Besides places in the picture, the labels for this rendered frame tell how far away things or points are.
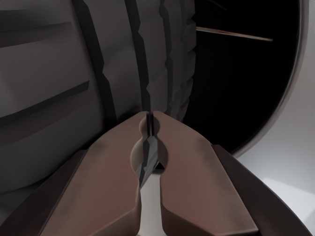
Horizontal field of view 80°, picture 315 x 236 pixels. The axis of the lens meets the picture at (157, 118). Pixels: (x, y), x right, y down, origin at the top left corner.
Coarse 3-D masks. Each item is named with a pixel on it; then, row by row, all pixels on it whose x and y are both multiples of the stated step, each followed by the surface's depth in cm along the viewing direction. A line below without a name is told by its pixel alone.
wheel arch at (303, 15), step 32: (224, 0) 58; (256, 0) 55; (288, 0) 43; (256, 32) 59; (288, 32) 44; (224, 64) 67; (256, 64) 63; (288, 64) 38; (192, 96) 79; (224, 96) 73; (256, 96) 62; (288, 96) 35; (192, 128) 82; (224, 128) 66; (256, 128) 44
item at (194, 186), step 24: (168, 120) 10; (168, 144) 9; (192, 144) 9; (168, 168) 7; (192, 168) 7; (216, 168) 7; (168, 192) 6; (192, 192) 6; (216, 192) 6; (168, 216) 6; (192, 216) 6; (216, 216) 6; (240, 216) 6
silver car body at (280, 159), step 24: (312, 0) 27; (312, 24) 29; (312, 48) 30; (312, 72) 31; (312, 96) 33; (288, 120) 37; (312, 120) 35; (264, 144) 41; (288, 144) 39; (312, 144) 37; (264, 168) 44; (288, 168) 41; (312, 168) 39; (144, 192) 72; (288, 192) 44; (312, 192) 41; (144, 216) 80; (312, 216) 44
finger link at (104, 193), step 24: (144, 120) 11; (96, 144) 9; (120, 144) 9; (96, 168) 8; (120, 168) 8; (72, 192) 7; (96, 192) 7; (120, 192) 7; (72, 216) 6; (96, 216) 6; (120, 216) 6
